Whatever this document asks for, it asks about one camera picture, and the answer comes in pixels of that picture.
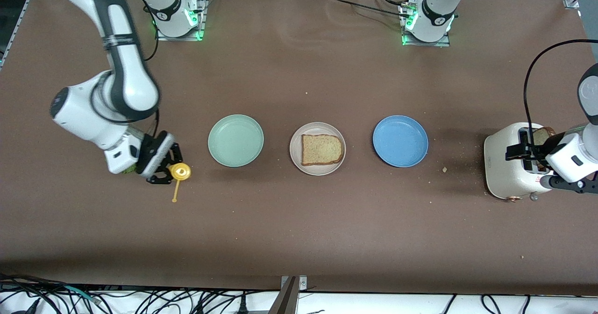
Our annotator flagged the black base power cable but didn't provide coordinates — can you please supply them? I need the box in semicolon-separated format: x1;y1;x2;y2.
320;0;414;20

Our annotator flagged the white toaster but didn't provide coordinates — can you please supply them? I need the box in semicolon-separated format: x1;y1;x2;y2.
484;121;558;202

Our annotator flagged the silver metal bracket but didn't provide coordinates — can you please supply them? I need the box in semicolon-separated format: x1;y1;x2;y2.
280;275;309;292

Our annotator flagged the beige plate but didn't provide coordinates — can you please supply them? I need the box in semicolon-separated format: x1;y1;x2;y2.
289;121;347;176

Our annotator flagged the dark crust bread slice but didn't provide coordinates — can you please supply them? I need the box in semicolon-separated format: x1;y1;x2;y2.
533;126;556;172

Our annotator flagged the blue plate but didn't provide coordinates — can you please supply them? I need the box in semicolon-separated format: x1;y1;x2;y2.
372;115;429;168

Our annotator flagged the yellow mustard squeeze bottle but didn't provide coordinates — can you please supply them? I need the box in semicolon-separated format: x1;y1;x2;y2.
169;163;192;203

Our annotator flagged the mint green plate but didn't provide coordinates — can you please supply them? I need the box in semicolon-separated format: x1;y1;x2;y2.
207;114;265;168

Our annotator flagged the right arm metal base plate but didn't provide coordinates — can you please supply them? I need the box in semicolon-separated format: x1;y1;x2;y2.
154;0;209;42

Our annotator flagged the dark grey metal beam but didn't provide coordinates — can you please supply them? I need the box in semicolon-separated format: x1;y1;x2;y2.
268;277;299;314

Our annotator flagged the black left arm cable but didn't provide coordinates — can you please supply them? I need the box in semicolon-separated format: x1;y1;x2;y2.
523;38;598;158

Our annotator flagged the teal floor cable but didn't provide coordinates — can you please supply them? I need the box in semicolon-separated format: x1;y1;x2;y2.
63;285;101;304

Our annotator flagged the light brown bread slice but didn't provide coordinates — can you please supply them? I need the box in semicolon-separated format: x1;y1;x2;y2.
301;134;345;167

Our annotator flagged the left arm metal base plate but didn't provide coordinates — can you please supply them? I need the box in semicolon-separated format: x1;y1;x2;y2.
399;1;452;47

